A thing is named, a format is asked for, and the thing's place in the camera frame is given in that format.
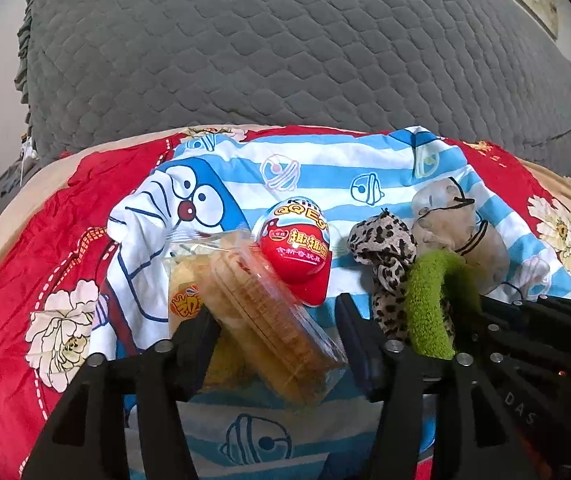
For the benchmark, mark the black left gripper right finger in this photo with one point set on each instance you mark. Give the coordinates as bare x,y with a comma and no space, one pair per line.
475,437

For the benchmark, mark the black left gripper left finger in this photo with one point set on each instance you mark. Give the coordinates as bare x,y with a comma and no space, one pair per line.
84,437

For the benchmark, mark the beige stocking bundle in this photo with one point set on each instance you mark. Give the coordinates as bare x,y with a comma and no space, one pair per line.
445,218

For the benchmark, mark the clear biscuit pack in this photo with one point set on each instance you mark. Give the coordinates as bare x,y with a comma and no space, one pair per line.
266,330

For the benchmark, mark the red blue surprise egg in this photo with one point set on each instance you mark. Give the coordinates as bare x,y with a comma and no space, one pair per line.
294,237

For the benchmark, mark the red floral blanket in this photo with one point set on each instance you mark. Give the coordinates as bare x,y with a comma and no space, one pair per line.
50,279

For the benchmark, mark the small yellow snack packet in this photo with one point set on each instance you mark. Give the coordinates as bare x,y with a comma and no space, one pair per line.
208,358

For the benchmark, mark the leopard print scrunchie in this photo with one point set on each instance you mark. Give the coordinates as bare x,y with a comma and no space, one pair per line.
385,244

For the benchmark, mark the grey bedside stool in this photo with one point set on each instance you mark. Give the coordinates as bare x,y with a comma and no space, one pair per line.
13,178

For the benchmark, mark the blue striped Doraemon fabric box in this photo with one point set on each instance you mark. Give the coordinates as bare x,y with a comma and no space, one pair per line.
215,183

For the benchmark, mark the grey quilted headboard cover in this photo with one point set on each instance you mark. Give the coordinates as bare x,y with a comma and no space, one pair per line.
95,71

